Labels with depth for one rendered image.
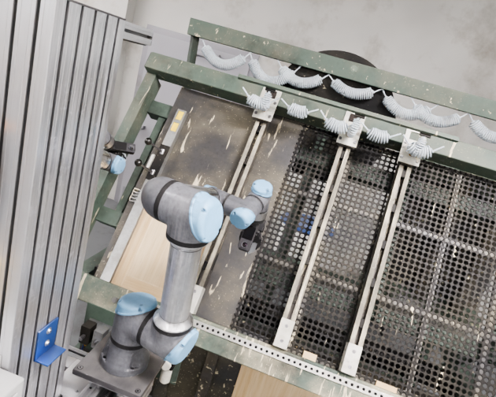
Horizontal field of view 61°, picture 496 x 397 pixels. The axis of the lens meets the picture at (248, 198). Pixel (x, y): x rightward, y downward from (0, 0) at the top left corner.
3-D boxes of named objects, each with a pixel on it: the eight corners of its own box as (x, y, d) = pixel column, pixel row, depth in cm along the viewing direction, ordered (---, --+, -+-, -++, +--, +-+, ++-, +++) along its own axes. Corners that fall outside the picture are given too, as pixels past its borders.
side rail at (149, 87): (63, 264, 213) (52, 260, 202) (152, 83, 242) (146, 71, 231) (73, 268, 212) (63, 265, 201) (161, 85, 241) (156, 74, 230)
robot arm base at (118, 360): (135, 384, 126) (141, 357, 124) (90, 365, 128) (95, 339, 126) (156, 354, 141) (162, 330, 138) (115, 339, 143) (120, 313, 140)
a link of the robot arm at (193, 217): (159, 331, 135) (184, 175, 114) (198, 353, 130) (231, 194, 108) (134, 352, 125) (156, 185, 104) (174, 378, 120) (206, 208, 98)
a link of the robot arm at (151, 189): (115, 205, 110) (201, 209, 156) (147, 221, 106) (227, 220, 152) (129, 163, 109) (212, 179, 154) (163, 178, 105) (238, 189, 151)
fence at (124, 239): (102, 279, 203) (99, 278, 199) (179, 112, 228) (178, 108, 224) (112, 283, 202) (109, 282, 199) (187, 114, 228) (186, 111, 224)
